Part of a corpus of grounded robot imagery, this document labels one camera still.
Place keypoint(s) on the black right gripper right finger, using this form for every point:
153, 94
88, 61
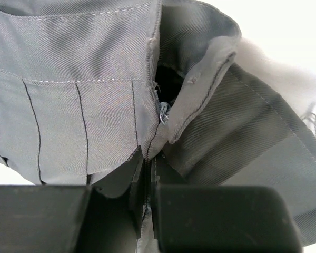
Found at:
194, 218

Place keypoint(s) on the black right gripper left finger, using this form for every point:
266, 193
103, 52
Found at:
103, 217

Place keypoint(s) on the grey pleated skirt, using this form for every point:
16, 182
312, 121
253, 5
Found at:
83, 84

